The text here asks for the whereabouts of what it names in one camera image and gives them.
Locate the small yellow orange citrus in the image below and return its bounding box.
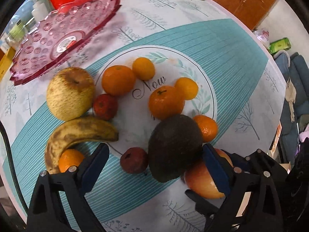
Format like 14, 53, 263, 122
174, 77, 199, 101

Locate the red yellow apple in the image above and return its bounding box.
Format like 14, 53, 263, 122
184, 145, 233, 199

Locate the brown spotted banana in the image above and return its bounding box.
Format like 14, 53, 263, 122
45, 116, 119, 174

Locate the green box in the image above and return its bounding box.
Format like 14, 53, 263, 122
269, 37, 291, 55

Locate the white squeeze bottle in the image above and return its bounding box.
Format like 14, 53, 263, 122
31, 1, 49, 23

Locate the pink glass fruit bowl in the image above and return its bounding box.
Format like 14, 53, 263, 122
10, 0, 121, 86

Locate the clear glass bottle green label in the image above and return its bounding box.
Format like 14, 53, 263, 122
9, 20, 26, 41

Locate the dark red small fruit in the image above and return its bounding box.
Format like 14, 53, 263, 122
120, 147, 148, 174

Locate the large orange tangerine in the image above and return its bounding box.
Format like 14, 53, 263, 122
101, 65, 136, 96

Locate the dark avocado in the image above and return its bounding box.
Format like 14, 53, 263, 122
148, 115, 203, 183

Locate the small yellow orange kumquat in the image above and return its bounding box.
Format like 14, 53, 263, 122
132, 57, 155, 81

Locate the yellow tin box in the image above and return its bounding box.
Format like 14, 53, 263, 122
0, 47, 16, 81

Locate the yellow pear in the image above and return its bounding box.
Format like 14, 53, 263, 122
46, 67, 96, 121

